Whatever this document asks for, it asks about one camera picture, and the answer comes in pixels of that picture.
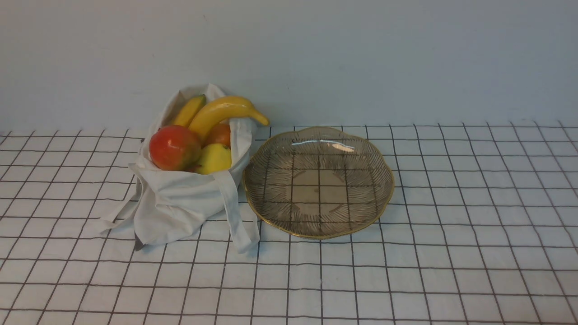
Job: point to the red green mango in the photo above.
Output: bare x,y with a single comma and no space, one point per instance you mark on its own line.
174,148

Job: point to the orange red fruit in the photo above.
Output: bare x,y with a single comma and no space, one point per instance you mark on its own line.
219,134

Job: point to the white cloth tote bag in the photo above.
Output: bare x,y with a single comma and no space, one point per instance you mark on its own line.
168,206

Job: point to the glass plate with gold rim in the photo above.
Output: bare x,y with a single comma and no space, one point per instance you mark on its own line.
318,183

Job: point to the yellow apple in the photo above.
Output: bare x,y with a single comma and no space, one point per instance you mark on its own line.
213,158

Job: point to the large yellow banana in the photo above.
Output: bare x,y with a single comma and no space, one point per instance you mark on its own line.
228,107

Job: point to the small yellow banana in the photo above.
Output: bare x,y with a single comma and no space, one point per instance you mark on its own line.
189,111

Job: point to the white grid tablecloth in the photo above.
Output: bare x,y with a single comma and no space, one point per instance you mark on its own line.
482,229

